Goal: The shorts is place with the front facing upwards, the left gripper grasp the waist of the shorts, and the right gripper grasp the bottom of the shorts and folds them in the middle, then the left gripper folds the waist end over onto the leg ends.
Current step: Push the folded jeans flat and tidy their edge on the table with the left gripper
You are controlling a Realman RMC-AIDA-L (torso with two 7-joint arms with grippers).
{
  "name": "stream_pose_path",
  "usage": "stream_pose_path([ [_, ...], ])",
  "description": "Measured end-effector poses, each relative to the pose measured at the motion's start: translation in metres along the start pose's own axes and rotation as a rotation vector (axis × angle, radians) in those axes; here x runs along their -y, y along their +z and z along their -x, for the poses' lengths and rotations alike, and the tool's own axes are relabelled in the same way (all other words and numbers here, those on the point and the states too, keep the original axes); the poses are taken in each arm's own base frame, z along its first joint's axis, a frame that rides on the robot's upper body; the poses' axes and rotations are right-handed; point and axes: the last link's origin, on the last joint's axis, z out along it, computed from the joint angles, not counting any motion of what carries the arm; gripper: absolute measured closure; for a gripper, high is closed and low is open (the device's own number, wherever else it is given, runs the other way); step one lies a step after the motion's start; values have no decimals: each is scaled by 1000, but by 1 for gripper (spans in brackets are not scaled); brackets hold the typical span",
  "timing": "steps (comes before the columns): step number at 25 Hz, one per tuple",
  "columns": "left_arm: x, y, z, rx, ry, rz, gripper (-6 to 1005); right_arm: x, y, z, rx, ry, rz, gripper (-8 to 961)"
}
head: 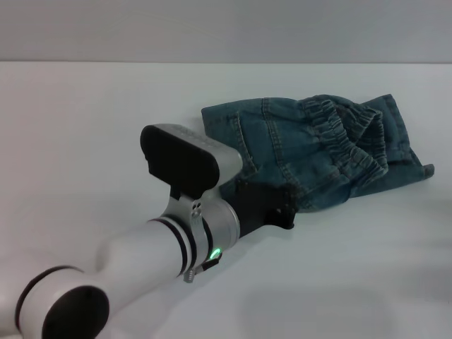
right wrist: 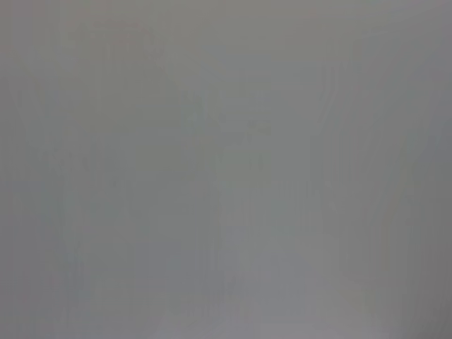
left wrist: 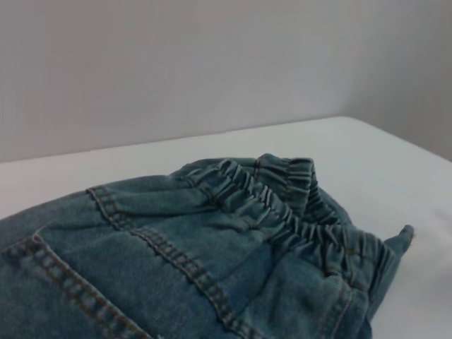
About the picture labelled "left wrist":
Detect blue denim shorts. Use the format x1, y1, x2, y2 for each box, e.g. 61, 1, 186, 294
0, 152, 416, 339

